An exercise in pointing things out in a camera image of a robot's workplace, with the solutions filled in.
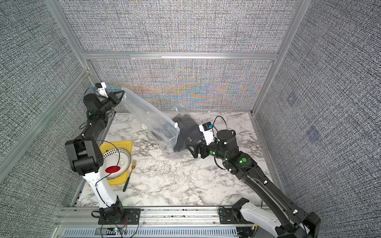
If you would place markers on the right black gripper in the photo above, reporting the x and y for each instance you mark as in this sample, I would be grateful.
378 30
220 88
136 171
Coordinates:
204 147

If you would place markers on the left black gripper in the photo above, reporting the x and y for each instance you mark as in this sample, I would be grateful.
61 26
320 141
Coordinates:
113 99

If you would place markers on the clear plastic vacuum bag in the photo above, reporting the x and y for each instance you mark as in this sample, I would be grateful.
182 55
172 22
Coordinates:
145 113

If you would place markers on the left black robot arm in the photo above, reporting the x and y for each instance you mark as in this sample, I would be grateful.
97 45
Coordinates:
86 158

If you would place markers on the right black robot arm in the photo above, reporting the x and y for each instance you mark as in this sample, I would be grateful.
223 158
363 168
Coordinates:
287 219

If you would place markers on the yellow plastic tray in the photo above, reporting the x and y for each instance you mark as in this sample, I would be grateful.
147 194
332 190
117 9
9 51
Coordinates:
127 145

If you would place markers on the white patterned plate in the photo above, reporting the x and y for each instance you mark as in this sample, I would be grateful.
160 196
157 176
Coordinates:
117 157

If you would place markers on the red item on plate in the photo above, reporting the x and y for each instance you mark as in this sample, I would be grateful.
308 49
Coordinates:
112 169

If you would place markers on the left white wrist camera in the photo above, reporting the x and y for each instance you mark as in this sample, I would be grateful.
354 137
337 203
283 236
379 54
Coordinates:
101 89

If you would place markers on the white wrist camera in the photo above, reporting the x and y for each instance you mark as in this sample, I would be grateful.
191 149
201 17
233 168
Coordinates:
207 131
101 89

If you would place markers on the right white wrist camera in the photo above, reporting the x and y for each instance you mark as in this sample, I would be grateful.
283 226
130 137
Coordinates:
207 131

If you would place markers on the green handled fork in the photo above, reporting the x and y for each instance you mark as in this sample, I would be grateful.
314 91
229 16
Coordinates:
133 166

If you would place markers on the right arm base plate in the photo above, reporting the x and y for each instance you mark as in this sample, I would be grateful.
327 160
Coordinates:
230 216

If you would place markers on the white slotted cable duct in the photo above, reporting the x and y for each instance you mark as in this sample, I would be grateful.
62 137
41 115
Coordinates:
153 232

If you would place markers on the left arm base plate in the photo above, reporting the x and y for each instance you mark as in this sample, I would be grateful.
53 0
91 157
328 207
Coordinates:
110 216

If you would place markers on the aluminium front rail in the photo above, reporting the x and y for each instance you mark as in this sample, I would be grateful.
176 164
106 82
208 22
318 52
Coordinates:
163 216

